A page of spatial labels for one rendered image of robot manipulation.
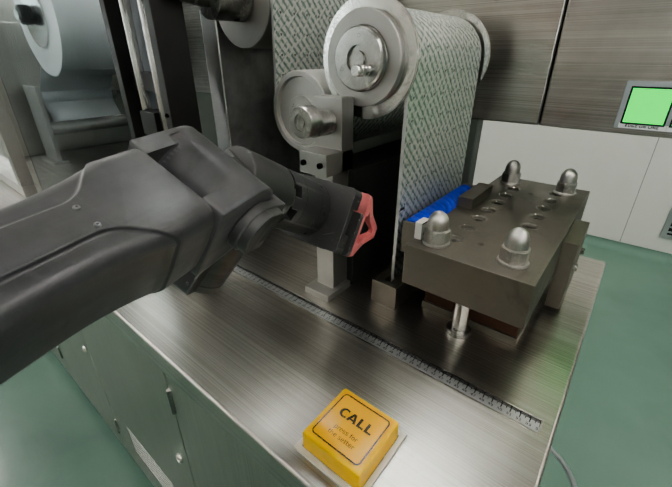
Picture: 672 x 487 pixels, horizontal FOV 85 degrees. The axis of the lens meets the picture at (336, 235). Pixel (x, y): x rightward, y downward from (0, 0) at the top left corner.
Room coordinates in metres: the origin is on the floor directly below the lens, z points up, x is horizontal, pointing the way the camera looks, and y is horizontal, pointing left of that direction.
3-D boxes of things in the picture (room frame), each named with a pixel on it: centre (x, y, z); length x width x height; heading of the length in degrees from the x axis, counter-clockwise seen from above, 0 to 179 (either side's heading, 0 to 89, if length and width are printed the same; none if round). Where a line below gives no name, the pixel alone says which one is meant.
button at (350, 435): (0.25, -0.02, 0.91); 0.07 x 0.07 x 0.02; 51
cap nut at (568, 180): (0.64, -0.42, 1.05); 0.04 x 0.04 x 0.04
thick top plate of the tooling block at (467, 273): (0.54, -0.28, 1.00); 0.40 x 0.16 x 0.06; 141
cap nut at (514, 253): (0.39, -0.21, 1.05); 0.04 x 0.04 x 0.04
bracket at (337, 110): (0.52, 0.01, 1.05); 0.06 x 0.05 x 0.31; 141
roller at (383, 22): (0.62, -0.11, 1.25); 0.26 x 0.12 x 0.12; 141
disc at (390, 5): (0.53, -0.04, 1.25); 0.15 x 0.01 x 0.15; 51
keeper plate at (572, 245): (0.49, -0.36, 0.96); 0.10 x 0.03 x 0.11; 141
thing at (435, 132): (0.59, -0.16, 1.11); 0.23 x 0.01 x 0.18; 141
